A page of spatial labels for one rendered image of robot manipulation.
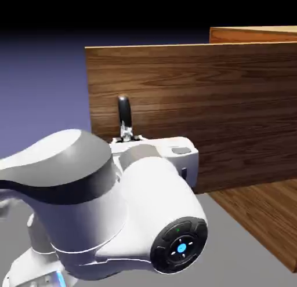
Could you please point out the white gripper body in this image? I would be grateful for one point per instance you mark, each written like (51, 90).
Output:
(120, 146)

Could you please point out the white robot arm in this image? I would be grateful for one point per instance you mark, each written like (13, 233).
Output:
(81, 212)

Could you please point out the wooden cabinet door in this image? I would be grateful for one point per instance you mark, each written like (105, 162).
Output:
(208, 101)

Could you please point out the wooden cabinet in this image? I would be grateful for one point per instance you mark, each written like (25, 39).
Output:
(266, 222)

